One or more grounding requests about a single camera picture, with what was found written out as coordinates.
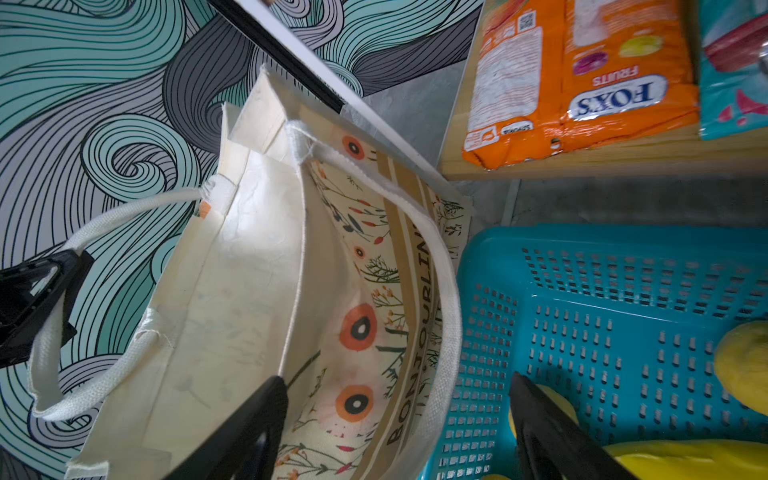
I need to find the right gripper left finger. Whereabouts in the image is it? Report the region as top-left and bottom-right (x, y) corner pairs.
(165, 376), (288, 480)

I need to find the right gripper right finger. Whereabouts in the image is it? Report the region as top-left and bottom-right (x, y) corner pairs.
(509, 373), (634, 480)

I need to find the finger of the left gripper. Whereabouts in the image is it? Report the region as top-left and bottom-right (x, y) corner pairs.
(1, 250), (94, 368)

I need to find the cream canvas grocery bag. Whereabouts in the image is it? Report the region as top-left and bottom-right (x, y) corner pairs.
(28, 69), (470, 479)

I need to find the orange Fox's candy bag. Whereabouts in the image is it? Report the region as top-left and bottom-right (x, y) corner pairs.
(462, 0), (699, 170)

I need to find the green Fox's candy bag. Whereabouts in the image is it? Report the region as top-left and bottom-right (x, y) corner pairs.
(698, 0), (767, 140)

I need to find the small yellow banana bunch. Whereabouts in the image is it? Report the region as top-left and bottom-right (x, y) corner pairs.
(605, 439), (767, 479)

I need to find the teal plastic fruit basket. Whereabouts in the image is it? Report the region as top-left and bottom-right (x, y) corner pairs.
(423, 225), (767, 479)

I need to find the yellow lemon middle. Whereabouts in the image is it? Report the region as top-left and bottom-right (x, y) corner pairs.
(714, 320), (767, 415)

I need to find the white wooden two-tier shelf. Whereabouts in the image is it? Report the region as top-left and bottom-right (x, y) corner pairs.
(438, 1), (767, 228)

